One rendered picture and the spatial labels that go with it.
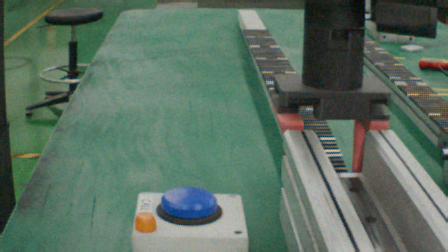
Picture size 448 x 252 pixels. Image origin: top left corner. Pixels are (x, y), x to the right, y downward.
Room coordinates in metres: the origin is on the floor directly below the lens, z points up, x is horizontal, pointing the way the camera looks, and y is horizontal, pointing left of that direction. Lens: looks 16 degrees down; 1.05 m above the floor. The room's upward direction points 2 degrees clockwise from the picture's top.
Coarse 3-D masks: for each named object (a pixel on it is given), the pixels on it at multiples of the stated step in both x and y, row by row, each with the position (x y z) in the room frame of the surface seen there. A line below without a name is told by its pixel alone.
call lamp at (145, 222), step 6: (138, 216) 0.43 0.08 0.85; (144, 216) 0.43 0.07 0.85; (150, 216) 0.43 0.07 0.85; (138, 222) 0.43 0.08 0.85; (144, 222) 0.43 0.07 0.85; (150, 222) 0.43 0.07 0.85; (156, 222) 0.44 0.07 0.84; (138, 228) 0.43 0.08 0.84; (144, 228) 0.43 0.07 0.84; (150, 228) 0.43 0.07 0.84; (156, 228) 0.44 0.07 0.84
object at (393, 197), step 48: (288, 144) 0.56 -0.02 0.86; (384, 144) 0.56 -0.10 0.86; (288, 192) 0.55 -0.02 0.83; (336, 192) 0.45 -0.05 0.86; (384, 192) 0.52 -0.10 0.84; (432, 192) 0.45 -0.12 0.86; (288, 240) 0.53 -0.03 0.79; (336, 240) 0.38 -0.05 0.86; (384, 240) 0.43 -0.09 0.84; (432, 240) 0.39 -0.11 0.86
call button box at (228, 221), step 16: (144, 192) 0.50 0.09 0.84; (144, 208) 0.47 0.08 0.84; (160, 208) 0.47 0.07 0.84; (224, 208) 0.48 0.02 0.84; (240, 208) 0.48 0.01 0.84; (160, 224) 0.44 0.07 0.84; (176, 224) 0.45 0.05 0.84; (192, 224) 0.44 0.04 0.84; (208, 224) 0.45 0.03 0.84; (224, 224) 0.45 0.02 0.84; (240, 224) 0.45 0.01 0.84; (144, 240) 0.43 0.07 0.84; (160, 240) 0.43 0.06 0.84; (176, 240) 0.43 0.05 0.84; (192, 240) 0.43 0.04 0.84; (208, 240) 0.43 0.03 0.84; (224, 240) 0.43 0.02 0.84; (240, 240) 0.43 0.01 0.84
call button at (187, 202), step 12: (168, 192) 0.47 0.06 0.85; (180, 192) 0.47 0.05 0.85; (192, 192) 0.47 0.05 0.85; (204, 192) 0.48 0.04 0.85; (168, 204) 0.45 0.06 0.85; (180, 204) 0.45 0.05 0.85; (192, 204) 0.45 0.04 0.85; (204, 204) 0.46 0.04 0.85; (216, 204) 0.47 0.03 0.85; (180, 216) 0.45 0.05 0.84; (192, 216) 0.45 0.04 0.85; (204, 216) 0.45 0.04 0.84
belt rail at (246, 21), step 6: (240, 12) 1.71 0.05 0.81; (246, 12) 1.71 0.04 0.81; (252, 12) 1.72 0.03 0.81; (240, 18) 1.66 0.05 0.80; (246, 18) 1.61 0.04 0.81; (252, 18) 1.62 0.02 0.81; (258, 18) 1.62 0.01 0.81; (240, 24) 1.66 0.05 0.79; (246, 24) 1.52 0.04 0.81; (252, 24) 1.53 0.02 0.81; (258, 24) 1.53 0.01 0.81; (246, 42) 1.46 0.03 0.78; (258, 72) 1.17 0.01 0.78; (264, 84) 1.07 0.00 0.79; (264, 90) 1.06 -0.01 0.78; (270, 96) 0.99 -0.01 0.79; (270, 102) 0.98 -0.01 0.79; (276, 120) 0.90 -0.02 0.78; (282, 138) 0.83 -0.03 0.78
